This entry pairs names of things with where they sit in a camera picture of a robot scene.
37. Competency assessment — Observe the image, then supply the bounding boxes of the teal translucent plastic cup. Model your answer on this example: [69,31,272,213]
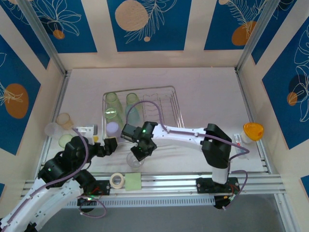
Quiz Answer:
[124,104,141,127]

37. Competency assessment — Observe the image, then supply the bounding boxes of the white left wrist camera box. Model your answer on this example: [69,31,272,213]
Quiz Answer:
[76,124,99,141]

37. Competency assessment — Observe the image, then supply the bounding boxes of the white bottle with orange cap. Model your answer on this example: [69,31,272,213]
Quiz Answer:
[242,122,265,145]

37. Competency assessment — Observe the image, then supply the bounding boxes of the aluminium frame post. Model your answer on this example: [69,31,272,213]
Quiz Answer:
[18,0,70,77]
[234,0,299,74]

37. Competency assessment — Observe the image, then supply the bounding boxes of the white slotted cable duct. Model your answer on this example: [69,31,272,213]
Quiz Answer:
[47,196,216,208]

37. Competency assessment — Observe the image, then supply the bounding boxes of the aluminium side rail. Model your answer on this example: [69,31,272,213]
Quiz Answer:
[36,70,72,170]
[235,69,272,174]

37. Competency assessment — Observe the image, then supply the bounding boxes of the beige masking tape roll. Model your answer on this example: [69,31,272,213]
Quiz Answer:
[109,173,126,190]

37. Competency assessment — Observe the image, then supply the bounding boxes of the green sponge cloth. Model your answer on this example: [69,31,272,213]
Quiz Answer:
[124,172,142,192]

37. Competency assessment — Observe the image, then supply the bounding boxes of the chrome wire dish rack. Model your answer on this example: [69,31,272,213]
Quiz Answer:
[101,84,186,146]

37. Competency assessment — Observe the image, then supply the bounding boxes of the amber translucent plastic cup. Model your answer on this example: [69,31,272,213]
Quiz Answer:
[56,112,75,130]

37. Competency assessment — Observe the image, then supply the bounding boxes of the small circuit board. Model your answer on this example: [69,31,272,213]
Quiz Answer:
[213,193,239,211]
[77,196,97,206]

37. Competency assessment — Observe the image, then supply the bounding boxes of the clear plastic cup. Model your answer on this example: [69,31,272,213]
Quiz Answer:
[126,152,145,169]

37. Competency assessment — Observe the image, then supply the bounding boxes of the purple plastic cup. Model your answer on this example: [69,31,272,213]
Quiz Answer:
[105,122,122,140]

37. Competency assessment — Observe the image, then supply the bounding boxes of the purple cable loop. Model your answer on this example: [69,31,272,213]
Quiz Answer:
[79,195,107,218]

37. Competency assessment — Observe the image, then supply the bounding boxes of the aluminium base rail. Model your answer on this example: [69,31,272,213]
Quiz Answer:
[23,172,283,194]

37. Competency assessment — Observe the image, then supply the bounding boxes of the frosted white plastic cup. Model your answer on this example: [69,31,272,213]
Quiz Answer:
[44,122,64,139]

